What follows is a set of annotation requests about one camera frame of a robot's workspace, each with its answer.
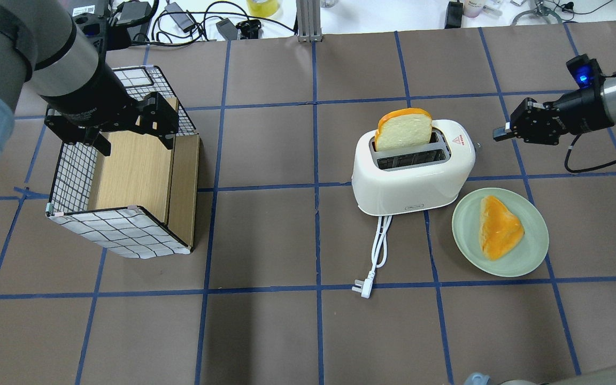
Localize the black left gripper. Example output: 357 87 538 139
45 92 179 157

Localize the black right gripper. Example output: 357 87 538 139
493 97 574 145

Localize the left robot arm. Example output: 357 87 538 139
0 1 179 156

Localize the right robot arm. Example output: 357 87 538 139
45 60 616 159

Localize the bread slice in toaster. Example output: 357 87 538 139
374 107 433 151

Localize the white toaster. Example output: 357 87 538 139
351 119 476 217

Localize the orange bread slice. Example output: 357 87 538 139
479 195 524 261

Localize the green plate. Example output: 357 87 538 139
451 188 549 278

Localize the black power adapter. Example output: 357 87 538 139
443 1 464 29

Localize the yellow tape roll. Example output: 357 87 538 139
246 0 280 19

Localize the white power plug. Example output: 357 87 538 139
350 278 374 299

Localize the wire basket with wooden panels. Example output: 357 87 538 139
45 65 201 259

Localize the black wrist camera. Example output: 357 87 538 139
566 54 605 89

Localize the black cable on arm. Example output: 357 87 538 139
564 131 616 174

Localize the black cables bundle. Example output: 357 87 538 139
110 0 298 44

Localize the white toaster power cord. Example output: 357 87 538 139
368 214 394 279

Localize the aluminium frame post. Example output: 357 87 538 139
296 0 323 42

